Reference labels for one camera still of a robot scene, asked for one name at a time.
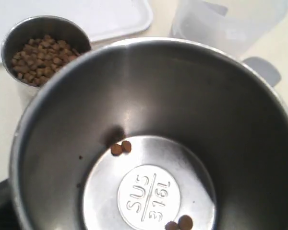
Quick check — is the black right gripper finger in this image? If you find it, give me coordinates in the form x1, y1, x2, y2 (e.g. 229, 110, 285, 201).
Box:
0, 183, 21, 230

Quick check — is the steel mug with pellets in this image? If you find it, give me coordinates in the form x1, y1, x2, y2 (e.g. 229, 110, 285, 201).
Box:
1, 15, 91, 101

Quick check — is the white plastic tray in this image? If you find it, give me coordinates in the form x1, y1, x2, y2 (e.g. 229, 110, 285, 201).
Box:
0, 0, 154, 66

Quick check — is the clear plastic tall container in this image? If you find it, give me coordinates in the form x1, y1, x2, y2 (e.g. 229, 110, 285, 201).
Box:
169, 0, 288, 87

